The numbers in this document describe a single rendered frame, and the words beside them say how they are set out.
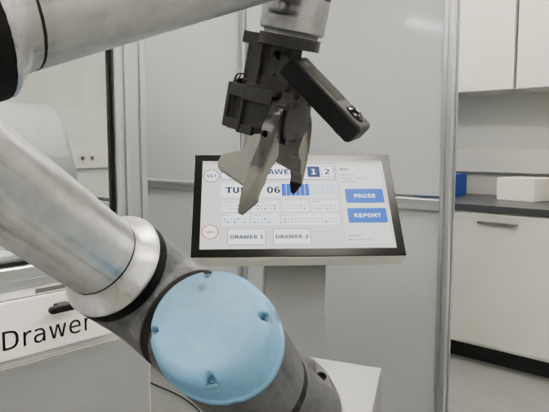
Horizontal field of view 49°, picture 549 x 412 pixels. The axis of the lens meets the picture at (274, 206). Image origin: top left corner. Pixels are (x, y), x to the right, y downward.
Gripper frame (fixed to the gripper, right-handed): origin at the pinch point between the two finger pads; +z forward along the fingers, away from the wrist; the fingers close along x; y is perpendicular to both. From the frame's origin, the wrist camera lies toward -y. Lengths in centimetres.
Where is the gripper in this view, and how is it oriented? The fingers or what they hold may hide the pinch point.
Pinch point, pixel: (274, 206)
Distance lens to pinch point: 73.0
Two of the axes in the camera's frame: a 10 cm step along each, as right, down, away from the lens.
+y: -8.9, -2.8, 3.6
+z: -1.8, 9.4, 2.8
